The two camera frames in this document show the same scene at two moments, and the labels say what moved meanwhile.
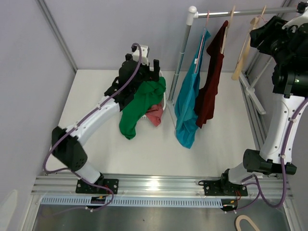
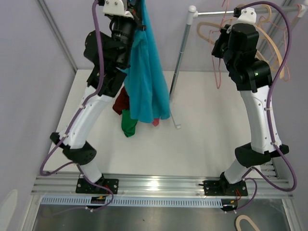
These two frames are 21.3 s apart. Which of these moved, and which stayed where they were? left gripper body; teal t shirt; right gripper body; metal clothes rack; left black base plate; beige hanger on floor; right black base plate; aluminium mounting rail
Moved: teal t shirt; right gripper body; left gripper body
Stayed: right black base plate; aluminium mounting rail; beige hanger on floor; metal clothes rack; left black base plate
